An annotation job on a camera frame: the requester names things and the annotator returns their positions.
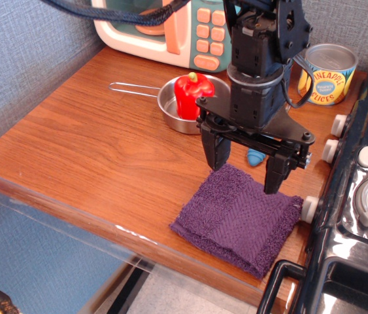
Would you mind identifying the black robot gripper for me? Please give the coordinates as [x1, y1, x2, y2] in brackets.
[196, 62, 315, 195]

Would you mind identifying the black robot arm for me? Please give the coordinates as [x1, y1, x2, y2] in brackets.
[196, 1, 315, 194]

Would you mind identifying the toy microwave oven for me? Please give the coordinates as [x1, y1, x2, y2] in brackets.
[94, 1, 231, 73]

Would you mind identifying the purple folded towel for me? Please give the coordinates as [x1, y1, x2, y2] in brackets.
[170, 164, 303, 279]

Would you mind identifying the grey stove knob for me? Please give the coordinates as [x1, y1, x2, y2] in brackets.
[322, 139, 339, 164]
[301, 196, 319, 224]
[331, 114, 348, 138]

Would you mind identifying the red toy bell pepper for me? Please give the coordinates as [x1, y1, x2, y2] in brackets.
[174, 72, 215, 120]

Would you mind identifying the small steel pan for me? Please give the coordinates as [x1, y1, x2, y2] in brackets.
[108, 74, 231, 135]

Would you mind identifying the pineapple slices can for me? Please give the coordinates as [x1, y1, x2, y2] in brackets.
[297, 43, 358, 105]

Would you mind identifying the black toy stove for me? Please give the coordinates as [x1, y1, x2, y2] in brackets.
[258, 74, 368, 313]

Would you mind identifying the black braided cable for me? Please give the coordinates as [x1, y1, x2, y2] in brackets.
[41, 0, 192, 27]

